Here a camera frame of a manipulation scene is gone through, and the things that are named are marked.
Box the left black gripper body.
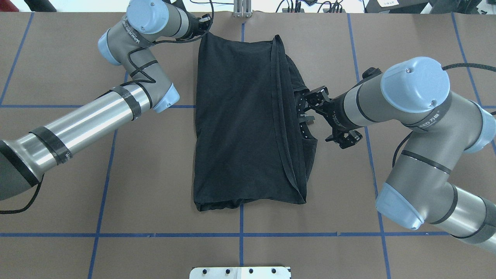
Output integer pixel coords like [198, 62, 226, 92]
[186, 14, 205, 40]

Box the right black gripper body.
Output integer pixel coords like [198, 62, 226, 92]
[324, 95, 360, 132]

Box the black printed t-shirt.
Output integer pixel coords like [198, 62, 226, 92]
[193, 33, 318, 212]

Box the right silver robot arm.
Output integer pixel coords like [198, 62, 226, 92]
[303, 57, 495, 253]

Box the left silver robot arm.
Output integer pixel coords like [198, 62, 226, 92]
[0, 0, 214, 200]

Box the aluminium frame post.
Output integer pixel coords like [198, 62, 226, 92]
[233, 0, 253, 18]

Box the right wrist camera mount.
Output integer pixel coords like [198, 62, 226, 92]
[362, 67, 383, 81]

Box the white mast base plate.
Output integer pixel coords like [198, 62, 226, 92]
[189, 266, 292, 279]

